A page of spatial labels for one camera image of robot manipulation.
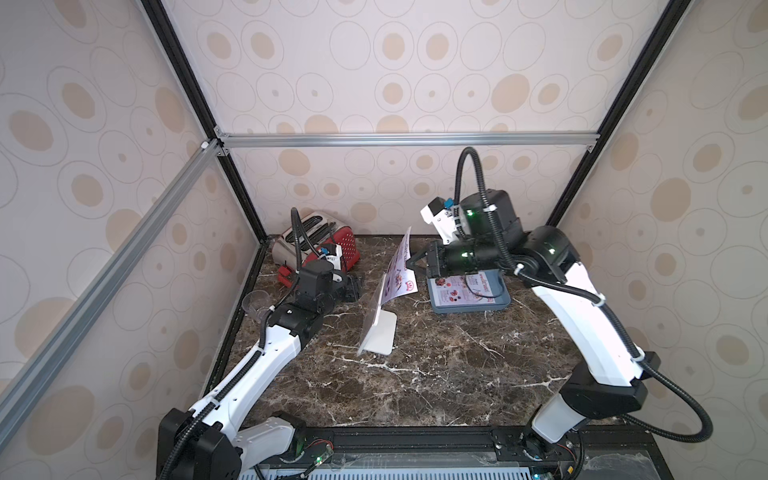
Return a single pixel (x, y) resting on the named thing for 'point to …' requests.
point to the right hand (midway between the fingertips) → (416, 260)
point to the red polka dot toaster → (306, 238)
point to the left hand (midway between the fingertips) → (366, 273)
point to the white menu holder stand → (379, 326)
